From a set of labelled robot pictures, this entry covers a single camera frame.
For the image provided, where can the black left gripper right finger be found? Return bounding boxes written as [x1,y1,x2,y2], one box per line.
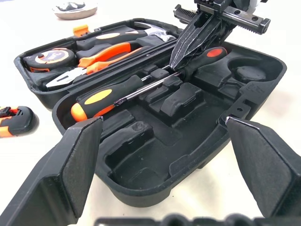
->
[225,116,301,218]

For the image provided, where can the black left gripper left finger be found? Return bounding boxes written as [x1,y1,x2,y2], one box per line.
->
[0,116,104,226]

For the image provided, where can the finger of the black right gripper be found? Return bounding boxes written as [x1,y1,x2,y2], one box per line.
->
[169,11,222,70]
[185,20,235,62]

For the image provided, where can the black screwdriver with red spot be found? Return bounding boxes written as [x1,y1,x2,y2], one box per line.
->
[114,46,228,106]

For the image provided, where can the black plastic tool case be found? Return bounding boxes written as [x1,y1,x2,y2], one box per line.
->
[14,18,288,208]

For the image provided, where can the orange case latch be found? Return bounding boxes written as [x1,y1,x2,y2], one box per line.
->
[73,24,89,37]

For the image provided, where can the orange and black utility knife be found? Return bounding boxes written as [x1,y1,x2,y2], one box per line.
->
[0,105,39,138]

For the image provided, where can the black and orange screwdriver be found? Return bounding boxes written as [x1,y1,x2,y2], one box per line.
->
[70,65,171,122]

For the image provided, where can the black and orange tape measure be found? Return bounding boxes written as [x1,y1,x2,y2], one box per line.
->
[23,48,77,73]

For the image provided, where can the silver metal bowl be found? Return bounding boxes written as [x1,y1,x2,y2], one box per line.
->
[52,0,99,20]

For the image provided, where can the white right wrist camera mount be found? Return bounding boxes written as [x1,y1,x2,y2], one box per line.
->
[246,0,262,9]

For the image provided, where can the black handled claw hammer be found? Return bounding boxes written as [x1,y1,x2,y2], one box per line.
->
[76,21,177,51]

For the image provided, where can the orange handled pliers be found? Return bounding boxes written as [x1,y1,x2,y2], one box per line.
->
[46,42,144,89]

